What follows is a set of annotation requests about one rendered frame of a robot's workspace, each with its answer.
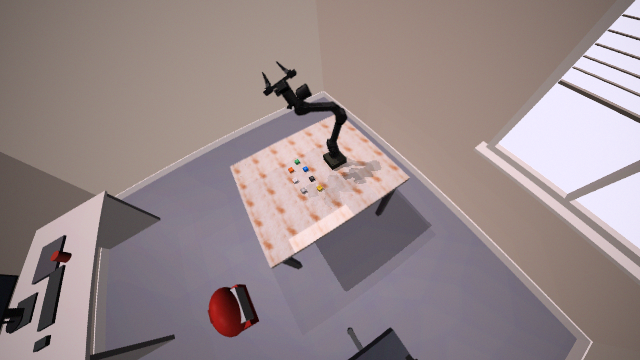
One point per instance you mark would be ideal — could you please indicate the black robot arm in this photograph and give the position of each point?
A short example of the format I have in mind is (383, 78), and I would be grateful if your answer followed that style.
(302, 107)

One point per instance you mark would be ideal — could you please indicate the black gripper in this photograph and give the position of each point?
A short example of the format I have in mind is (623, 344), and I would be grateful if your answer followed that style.
(269, 88)

